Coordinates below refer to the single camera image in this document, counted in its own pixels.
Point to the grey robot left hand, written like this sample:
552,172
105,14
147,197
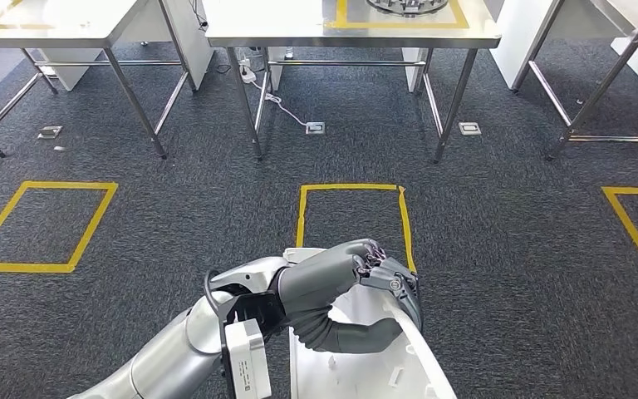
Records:
319,275

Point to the grey wheel hubcap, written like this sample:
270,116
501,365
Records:
407,6

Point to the yellow tape on table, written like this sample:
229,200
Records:
0,25

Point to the white plastic shell part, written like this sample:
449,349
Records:
363,380

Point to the white power strip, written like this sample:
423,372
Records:
248,74

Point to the steel workbench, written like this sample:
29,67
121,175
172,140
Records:
275,22

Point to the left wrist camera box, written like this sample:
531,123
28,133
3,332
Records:
247,363

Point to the yellow tape on workbench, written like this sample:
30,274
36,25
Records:
396,25

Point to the metal floor outlet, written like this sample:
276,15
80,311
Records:
49,132
470,128
315,128

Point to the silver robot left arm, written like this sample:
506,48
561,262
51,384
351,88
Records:
165,358

